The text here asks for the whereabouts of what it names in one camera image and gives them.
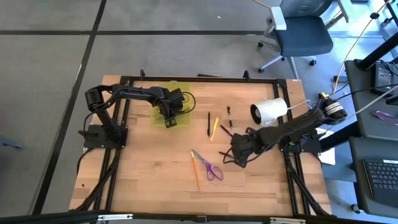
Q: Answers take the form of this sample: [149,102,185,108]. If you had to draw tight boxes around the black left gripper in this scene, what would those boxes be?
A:
[157,88,186,129]

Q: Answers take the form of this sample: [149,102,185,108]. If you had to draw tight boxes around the yellow-green translucent plastic box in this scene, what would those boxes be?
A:
[150,80,194,128]

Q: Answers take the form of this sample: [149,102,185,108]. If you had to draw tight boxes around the yellow highlighter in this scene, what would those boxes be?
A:
[209,116,220,142]

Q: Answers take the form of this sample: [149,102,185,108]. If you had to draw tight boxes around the purple-handled scissors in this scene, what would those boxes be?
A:
[192,149,224,182]

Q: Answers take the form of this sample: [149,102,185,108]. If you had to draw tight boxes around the orange pencil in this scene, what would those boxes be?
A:
[190,151,202,192]

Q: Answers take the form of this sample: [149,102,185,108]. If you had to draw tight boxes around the white paper sheet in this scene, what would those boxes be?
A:
[317,128,337,166]

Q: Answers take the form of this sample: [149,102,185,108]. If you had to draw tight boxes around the grey office chair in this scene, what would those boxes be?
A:
[257,0,349,80]

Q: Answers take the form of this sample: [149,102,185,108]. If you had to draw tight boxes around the dark grey desk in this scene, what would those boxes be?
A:
[344,58,398,141]

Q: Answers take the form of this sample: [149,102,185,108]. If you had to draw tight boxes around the dark grey laptop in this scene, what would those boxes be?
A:
[349,136,398,216]

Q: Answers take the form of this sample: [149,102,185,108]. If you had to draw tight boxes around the black power adapter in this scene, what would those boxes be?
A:
[371,62,396,96]

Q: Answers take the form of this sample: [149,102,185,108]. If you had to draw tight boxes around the white projector cable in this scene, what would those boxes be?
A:
[285,99,312,111]

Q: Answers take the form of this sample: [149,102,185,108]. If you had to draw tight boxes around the black cable bundle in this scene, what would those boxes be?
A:
[76,146,124,212]
[285,155,331,216]

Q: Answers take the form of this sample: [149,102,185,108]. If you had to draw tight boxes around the silver metal bracket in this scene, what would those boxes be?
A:
[269,217,306,224]
[98,213,134,222]

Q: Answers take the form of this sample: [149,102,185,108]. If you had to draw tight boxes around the yellow hanging cable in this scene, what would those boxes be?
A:
[319,2,389,100]

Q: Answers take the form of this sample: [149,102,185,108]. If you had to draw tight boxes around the purple lanyard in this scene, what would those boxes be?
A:
[373,110,398,126]

